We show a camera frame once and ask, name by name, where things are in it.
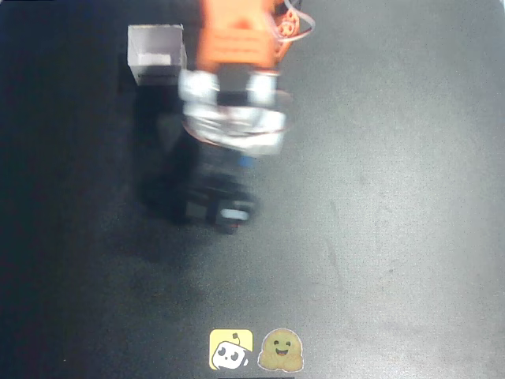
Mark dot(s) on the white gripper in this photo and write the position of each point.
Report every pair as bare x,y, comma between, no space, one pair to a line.
233,82

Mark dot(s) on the white and orange robot arm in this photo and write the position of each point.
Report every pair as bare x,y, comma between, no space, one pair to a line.
233,35

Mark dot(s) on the white cardboard box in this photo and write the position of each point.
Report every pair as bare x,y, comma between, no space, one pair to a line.
154,47

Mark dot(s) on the black oval webcam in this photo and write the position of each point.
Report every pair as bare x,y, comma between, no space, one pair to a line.
221,207

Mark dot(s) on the yellow robot sticker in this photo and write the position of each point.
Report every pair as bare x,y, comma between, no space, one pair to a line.
230,349

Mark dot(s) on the hugging face emoji sticker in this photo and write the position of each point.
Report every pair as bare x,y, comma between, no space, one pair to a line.
281,350

